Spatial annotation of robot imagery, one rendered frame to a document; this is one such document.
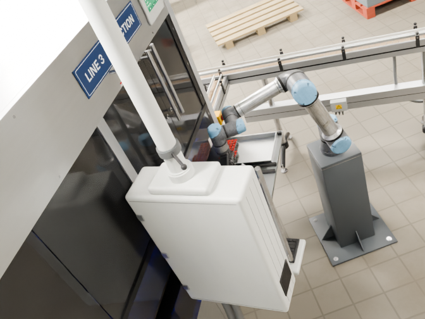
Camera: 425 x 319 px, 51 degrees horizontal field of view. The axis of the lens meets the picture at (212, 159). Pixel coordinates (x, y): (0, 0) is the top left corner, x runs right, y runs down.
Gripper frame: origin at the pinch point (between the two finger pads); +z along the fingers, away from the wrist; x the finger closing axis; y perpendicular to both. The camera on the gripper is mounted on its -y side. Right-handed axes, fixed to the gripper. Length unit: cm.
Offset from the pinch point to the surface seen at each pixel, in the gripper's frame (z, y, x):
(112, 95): -83, -32, 20
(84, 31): -110, -28, 20
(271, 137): 10.2, 44.3, -14.3
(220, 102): 9, 91, 30
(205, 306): 44, -53, 19
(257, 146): 10.3, 37.2, -5.8
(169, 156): -73, -62, -12
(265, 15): 88, 405, 60
